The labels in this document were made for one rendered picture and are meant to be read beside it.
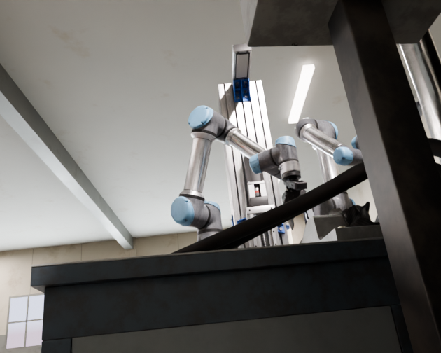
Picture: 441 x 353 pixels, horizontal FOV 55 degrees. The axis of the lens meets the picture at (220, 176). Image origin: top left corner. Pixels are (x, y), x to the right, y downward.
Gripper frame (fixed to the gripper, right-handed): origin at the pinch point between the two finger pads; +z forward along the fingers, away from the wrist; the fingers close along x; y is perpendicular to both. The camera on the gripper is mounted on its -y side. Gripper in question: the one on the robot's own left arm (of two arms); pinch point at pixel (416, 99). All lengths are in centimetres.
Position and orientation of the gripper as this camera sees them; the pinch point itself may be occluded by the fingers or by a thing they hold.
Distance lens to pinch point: 184.1
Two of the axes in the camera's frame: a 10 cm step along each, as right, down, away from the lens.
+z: 4.2, -4.0, -8.1
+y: 2.2, 9.2, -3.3
